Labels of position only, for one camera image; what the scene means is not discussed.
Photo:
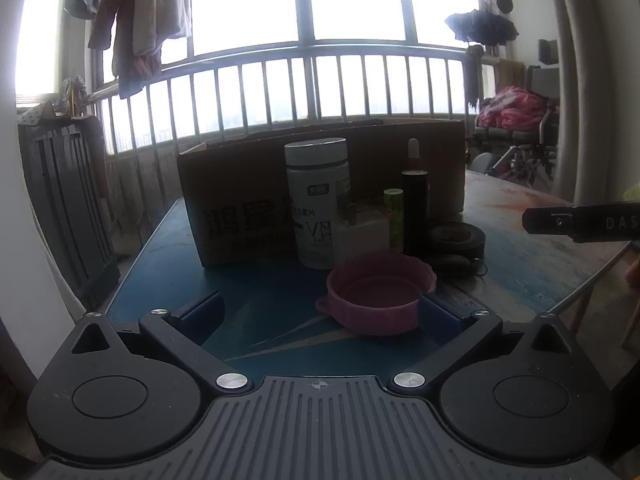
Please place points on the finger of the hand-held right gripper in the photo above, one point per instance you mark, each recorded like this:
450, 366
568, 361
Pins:
547, 220

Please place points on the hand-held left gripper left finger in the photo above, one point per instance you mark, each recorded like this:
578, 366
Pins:
200, 310

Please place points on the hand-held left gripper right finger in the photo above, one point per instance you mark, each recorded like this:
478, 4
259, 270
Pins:
440, 317

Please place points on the pink silicone bowl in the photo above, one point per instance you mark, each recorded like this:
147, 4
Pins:
372, 292

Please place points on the black tape roll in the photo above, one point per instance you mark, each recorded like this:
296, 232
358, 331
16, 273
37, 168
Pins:
457, 240

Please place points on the green tube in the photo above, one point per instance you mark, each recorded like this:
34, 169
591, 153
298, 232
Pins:
393, 220

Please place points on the black tube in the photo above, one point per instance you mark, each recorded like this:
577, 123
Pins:
415, 210

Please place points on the white charger plug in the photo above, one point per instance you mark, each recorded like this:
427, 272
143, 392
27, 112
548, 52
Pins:
360, 240

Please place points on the large cardboard box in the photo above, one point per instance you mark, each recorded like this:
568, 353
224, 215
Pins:
235, 185

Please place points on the white bottle with grey lid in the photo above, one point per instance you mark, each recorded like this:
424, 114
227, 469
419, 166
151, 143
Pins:
310, 185

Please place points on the wheelchair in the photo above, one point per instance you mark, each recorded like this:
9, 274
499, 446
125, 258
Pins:
537, 125

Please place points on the pink blanket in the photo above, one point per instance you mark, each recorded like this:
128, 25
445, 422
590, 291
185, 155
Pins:
510, 107

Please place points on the hanging beige towel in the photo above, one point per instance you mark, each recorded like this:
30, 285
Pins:
510, 75

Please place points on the brown hanging scarf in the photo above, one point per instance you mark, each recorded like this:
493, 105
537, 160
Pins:
473, 75

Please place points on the grey folding cabinet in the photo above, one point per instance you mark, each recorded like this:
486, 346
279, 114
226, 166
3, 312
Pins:
65, 200

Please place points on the dark frilly umbrella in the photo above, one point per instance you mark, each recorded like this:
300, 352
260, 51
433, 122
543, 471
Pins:
482, 25

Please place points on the metal balcony railing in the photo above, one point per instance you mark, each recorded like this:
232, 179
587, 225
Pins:
311, 90

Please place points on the mop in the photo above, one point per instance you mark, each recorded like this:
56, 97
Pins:
70, 95

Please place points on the brown jacket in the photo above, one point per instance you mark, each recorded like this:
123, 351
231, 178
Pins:
115, 20

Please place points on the white fleece jacket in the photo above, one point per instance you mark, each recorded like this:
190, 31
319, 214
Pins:
160, 10

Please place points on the metal window frame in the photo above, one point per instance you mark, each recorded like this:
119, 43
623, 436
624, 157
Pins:
302, 10

